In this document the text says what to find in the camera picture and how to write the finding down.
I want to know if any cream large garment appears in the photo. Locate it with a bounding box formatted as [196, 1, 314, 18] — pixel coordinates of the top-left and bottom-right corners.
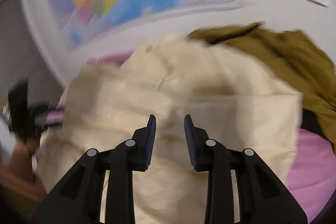
[32, 32, 304, 224]

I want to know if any person's left hand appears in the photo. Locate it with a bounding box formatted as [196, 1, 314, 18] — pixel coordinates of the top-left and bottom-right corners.
[1, 137, 46, 201]

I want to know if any pink bed sheet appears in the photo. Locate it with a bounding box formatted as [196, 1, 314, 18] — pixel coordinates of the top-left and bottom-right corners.
[56, 52, 336, 223]

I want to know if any olive green jacket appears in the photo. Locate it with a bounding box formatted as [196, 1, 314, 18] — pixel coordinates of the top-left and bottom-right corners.
[188, 22, 335, 145]

